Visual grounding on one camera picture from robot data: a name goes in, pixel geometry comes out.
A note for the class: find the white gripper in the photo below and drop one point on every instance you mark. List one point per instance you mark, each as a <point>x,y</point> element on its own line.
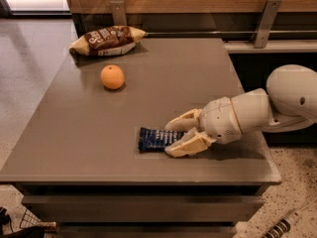
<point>218,120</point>

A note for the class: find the blue rxbar blueberry wrapper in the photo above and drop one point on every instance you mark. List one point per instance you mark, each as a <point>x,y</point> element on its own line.
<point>155,140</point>

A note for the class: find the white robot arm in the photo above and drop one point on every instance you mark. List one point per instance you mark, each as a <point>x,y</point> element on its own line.
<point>288,103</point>

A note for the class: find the brown chip bag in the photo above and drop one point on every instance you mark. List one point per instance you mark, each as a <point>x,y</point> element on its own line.
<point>110,41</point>

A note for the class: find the orange fruit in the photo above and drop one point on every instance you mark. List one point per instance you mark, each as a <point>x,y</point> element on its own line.
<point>112,77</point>

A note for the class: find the grey cabinet with drawers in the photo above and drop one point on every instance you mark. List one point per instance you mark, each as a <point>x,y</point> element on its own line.
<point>77,163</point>

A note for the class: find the white power strip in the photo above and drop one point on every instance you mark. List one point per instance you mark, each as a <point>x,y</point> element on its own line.
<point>287,221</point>

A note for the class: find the right metal bracket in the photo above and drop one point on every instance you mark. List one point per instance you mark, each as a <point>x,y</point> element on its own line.
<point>265,23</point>

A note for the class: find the metal bracket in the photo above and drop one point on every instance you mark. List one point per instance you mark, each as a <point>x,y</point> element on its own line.
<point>265,23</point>
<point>118,12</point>

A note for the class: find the left metal bracket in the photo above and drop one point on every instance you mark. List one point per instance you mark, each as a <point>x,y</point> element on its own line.
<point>118,12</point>

